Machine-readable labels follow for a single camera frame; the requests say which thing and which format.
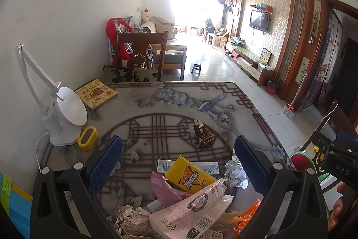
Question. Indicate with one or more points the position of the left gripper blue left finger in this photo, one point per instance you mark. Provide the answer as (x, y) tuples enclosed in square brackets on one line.
[(101, 164)]

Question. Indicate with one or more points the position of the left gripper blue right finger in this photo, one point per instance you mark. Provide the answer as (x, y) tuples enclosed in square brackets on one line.
[(255, 163)]

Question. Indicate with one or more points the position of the silver foil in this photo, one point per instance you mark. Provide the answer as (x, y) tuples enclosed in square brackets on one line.
[(235, 175)]

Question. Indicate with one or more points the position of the orange plastic bag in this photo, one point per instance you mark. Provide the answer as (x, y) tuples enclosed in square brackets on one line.
[(237, 221)]

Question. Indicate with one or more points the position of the newspaper ball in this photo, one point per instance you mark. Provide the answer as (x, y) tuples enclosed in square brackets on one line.
[(133, 223)]

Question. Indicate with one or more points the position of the brown cigarette box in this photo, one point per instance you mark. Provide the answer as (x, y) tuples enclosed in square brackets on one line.
[(204, 137)]

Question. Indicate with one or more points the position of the blue white medicine box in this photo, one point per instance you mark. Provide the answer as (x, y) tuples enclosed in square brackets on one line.
[(211, 168)]

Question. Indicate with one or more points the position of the pink plastic wrapper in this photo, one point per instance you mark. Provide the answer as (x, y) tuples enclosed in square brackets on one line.
[(165, 193)]

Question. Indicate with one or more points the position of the yellow iced tea carton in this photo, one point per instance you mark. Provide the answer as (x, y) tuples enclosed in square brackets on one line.
[(187, 176)]

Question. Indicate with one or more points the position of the pink white package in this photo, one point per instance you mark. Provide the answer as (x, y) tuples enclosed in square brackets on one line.
[(193, 216)]

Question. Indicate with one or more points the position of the green red trash bin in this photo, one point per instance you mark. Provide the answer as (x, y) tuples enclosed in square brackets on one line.
[(302, 161)]

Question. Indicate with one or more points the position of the person's right hand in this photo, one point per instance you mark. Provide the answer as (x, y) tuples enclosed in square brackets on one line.
[(337, 208)]

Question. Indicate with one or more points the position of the yellow tape dispenser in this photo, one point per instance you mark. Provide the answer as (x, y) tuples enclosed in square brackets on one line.
[(87, 139)]

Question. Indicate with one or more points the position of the near carved wooden chair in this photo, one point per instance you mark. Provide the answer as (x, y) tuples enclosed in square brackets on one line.
[(339, 122)]

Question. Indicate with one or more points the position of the broom and dustpan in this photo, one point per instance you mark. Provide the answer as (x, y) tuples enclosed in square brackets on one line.
[(289, 109)]

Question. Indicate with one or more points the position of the white desk lamp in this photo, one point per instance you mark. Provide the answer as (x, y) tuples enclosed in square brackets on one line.
[(64, 114)]

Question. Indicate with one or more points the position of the yellow children's book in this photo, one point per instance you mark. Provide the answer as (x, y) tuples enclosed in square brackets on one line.
[(95, 93)]

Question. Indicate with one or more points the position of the patterned tablecloth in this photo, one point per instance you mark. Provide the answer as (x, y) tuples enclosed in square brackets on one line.
[(154, 121)]

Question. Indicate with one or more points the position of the red floor waste basket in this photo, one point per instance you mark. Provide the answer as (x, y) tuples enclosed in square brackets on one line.
[(272, 86)]

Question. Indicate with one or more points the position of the tv cabinet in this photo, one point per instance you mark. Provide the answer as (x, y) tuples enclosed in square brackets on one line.
[(249, 63)]

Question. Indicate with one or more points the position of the floral seat cushion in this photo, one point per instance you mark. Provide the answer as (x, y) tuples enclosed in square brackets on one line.
[(114, 74)]

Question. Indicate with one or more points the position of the colourful framed picture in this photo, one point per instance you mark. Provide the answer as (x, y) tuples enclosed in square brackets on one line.
[(265, 56)]

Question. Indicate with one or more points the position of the small black stool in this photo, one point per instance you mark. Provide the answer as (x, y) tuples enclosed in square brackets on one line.
[(196, 68)]

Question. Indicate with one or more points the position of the red bag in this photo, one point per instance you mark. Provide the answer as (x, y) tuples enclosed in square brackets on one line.
[(119, 49)]

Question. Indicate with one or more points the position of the far wooden dining chair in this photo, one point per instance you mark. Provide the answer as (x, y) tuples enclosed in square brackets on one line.
[(141, 45)]

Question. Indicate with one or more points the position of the plush toy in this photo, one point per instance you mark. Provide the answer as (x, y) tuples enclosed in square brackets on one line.
[(144, 16)]

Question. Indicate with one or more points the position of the wall mounted television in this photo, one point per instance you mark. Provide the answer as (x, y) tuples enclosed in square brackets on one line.
[(260, 20)]

